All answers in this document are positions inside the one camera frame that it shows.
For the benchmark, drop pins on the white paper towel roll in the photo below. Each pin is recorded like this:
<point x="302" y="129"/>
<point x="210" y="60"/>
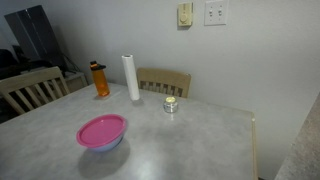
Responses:
<point x="131" y="77"/>

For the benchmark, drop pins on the grey speckled countertop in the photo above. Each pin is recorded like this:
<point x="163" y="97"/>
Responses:
<point x="303" y="150"/>

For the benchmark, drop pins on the pink round plastic lid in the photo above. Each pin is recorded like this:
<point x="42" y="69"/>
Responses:
<point x="100" y="130"/>

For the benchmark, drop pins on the beige wall thermostat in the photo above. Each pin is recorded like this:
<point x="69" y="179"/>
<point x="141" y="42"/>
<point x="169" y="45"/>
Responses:
<point x="185" y="14"/>

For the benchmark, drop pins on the wooden chair slatted backrest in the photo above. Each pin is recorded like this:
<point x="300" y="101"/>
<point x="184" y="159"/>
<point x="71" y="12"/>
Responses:
<point x="28" y="79"/>

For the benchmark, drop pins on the orange water bottle black cap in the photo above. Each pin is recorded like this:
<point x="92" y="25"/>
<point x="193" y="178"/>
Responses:
<point x="100" y="82"/>

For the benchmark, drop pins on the wooden chair curved backrest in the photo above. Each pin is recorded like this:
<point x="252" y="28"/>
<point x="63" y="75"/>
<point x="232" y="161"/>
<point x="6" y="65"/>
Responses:
<point x="163" y="77"/>

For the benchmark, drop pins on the white double light switch plate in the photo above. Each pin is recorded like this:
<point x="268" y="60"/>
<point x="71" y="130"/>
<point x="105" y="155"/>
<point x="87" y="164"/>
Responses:
<point x="216" y="12"/>

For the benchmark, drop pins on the beige side cabinet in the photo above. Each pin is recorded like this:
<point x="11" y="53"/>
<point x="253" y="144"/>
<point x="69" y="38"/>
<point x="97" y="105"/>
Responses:
<point x="76" y="81"/>

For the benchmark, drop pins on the black flat monitor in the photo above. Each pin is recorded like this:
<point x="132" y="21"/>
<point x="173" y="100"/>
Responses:
<point x="33" y="33"/>

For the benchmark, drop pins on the glass candle jar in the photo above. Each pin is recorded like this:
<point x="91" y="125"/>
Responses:
<point x="170" y="106"/>

